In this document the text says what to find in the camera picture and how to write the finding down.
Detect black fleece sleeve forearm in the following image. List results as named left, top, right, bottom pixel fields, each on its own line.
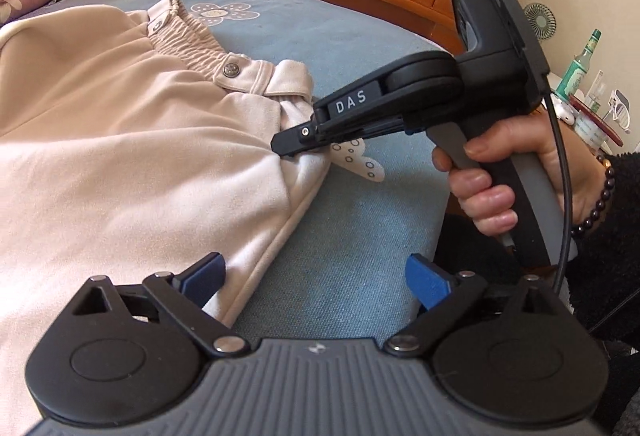
left=566, top=152, right=639, bottom=348

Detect small white desk fan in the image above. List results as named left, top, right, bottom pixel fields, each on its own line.
left=523, top=2, right=556, bottom=41

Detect person's right hand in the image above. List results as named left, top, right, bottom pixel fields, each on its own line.
left=432, top=111, right=608, bottom=237

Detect blue floral bed sheet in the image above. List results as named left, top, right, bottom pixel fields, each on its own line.
left=23, top=0, right=448, bottom=342

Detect green glass bottle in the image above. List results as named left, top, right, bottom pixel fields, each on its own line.
left=555, top=29, right=602, bottom=103

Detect beige fleece trousers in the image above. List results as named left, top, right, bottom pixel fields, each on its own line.
left=1, top=0, right=330, bottom=435

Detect dark bead bracelet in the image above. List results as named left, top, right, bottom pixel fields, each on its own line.
left=569, top=154, right=618, bottom=239

